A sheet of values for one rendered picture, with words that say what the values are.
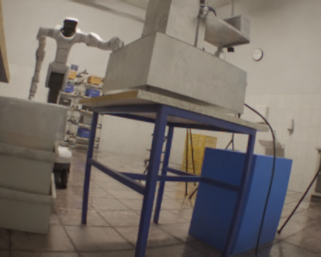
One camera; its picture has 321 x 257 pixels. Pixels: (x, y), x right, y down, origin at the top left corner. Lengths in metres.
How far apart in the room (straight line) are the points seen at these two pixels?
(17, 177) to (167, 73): 0.87
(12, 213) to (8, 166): 0.25
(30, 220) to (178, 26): 1.20
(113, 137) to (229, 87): 6.09
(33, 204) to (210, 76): 1.05
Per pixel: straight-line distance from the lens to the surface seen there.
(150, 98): 0.84
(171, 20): 1.13
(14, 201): 1.32
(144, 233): 0.95
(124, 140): 7.31
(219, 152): 1.54
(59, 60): 2.24
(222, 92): 1.20
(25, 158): 1.26
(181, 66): 1.05
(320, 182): 3.85
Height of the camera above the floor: 0.61
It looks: 2 degrees up
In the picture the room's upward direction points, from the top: 9 degrees clockwise
